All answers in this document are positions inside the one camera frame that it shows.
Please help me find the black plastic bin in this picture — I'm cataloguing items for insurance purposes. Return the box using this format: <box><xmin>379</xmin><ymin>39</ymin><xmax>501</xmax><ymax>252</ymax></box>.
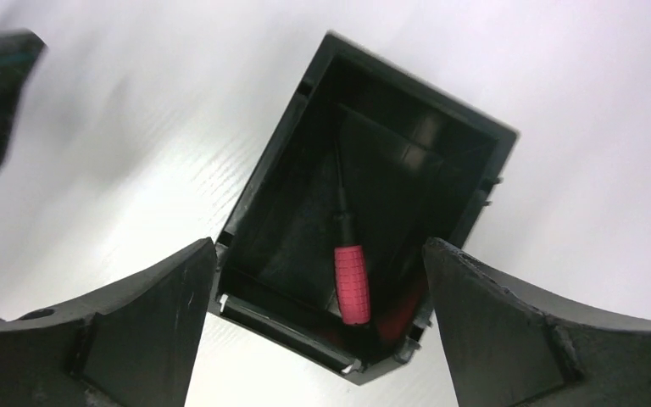
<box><xmin>209</xmin><ymin>32</ymin><xmax>517</xmax><ymax>385</ymax></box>

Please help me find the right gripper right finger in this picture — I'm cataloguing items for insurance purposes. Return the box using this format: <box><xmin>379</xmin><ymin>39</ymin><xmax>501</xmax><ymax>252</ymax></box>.
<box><xmin>423</xmin><ymin>238</ymin><xmax>651</xmax><ymax>406</ymax></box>

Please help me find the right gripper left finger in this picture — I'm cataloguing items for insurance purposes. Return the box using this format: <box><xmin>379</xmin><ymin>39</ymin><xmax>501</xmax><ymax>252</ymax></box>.
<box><xmin>0</xmin><ymin>238</ymin><xmax>216</xmax><ymax>406</ymax></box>

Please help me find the red handled screwdriver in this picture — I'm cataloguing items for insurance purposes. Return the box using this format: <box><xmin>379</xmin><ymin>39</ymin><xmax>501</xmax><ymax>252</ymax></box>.
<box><xmin>331</xmin><ymin>142</ymin><xmax>373</xmax><ymax>327</ymax></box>

